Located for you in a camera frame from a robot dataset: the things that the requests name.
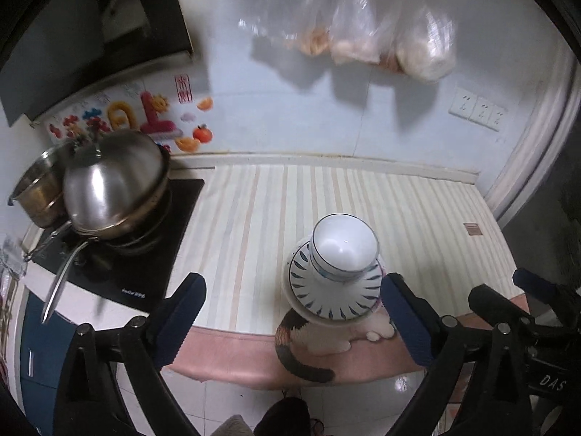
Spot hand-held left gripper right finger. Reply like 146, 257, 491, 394
380, 273, 532, 436

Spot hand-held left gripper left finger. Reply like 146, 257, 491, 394
53, 272, 208, 436

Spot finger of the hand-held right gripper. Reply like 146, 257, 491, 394
468, 284, 533, 328
513, 269, 581, 314

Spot white plate blue leaf pattern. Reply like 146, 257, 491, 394
289, 241, 384, 321

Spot white bowl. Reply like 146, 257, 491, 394
311, 213, 380, 282

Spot large white floral plate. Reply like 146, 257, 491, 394
284, 236, 387, 328

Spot black induction cooktop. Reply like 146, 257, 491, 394
29, 177, 205, 314

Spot steel frying pan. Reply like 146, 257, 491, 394
41, 186, 175, 323

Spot striped counter mat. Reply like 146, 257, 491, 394
163, 163, 532, 341

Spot calico cat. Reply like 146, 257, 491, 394
273, 309, 395, 382

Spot blue cabinet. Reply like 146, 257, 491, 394
18, 291, 78, 396

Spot dark cloth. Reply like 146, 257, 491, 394
254, 397, 314, 436

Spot steel wok lid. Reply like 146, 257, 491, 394
62, 129, 171, 232

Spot steel pot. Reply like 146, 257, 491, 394
9, 145, 69, 228

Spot clear plastic bag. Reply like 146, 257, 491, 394
390, 0, 457, 82
329, 0, 395, 64
238, 0, 332, 55

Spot black range hood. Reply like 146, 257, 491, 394
0, 0, 196, 128

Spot white wall socket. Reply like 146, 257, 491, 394
488, 104, 509, 132
470, 97, 493, 125
449, 86, 475, 119

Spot colourful wall stickers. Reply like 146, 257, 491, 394
45, 73, 214, 155

